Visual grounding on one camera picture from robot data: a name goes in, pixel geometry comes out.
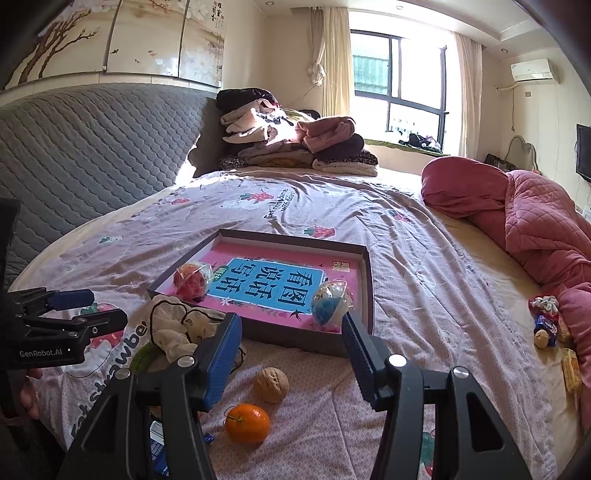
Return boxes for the white chair back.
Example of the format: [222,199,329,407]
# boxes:
[507,135,539,174]

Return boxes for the person's left hand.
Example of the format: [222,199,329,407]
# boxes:
[18,368,45,420]

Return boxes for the pink quilt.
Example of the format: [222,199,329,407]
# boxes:
[421,156,591,435]

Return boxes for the floral wall art panel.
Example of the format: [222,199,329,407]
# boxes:
[0,0,227,91]

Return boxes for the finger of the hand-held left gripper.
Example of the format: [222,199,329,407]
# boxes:
[9,288,96,315]
[28,309,129,337]

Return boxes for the beige curtain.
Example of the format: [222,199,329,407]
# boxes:
[452,31,486,160]
[307,7,354,119]

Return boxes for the printed bedsheet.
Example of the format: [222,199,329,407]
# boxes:
[9,166,579,480]

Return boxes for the person's left forearm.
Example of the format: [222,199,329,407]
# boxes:
[0,406,63,480]

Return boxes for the red wrapped ball candy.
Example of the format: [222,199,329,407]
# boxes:
[173,261,216,302]

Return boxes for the pile of folded clothes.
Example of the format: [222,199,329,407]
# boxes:
[216,88,380,177]

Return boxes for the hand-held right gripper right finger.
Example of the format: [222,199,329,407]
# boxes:
[341,312,532,480]

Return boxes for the cream cloth with black string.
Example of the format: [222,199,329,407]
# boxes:
[148,294,247,366]

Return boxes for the dark clothes on windowsill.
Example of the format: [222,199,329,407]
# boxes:
[397,133,444,152]

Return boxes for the window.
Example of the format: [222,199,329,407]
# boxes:
[349,28,450,154]

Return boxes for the pink book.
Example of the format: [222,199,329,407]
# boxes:
[159,242,361,330]

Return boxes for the black television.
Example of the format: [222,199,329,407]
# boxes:
[575,124,591,182]

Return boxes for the dark cardboard box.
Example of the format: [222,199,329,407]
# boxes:
[147,228,374,358]

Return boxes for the yellow snack packet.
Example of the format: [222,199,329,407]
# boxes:
[560,348,584,394]

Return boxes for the white air conditioner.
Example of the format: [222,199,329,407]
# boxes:
[510,58,561,85]

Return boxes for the blue wrapped ball candy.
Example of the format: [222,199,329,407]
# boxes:
[310,279,353,331]

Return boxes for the blue snack packet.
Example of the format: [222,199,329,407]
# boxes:
[148,419,216,476]

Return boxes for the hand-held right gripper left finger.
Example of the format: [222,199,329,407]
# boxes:
[55,312,244,480]

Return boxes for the green windowsill cushion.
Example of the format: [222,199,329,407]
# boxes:
[364,138,451,156]

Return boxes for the grey quilted headboard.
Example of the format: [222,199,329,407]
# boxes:
[0,83,223,288]

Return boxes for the orange tangerine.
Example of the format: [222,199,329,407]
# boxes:
[224,403,271,445]

